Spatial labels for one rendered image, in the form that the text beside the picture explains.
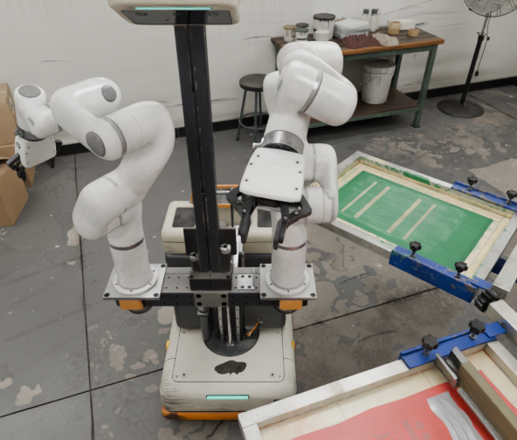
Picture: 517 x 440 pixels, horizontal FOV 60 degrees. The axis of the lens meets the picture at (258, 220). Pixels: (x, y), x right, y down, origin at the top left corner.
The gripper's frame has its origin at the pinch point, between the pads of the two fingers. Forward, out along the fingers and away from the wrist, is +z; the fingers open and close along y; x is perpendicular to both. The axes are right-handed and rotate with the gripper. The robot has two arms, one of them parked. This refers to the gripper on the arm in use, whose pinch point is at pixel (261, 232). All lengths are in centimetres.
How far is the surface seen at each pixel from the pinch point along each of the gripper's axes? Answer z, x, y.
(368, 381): 4, 64, 30
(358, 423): 15, 64, 28
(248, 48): -307, 218, -81
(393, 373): 0, 65, 36
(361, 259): -109, 215, 44
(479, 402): 4, 59, 57
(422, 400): 6, 66, 45
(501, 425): 10, 56, 60
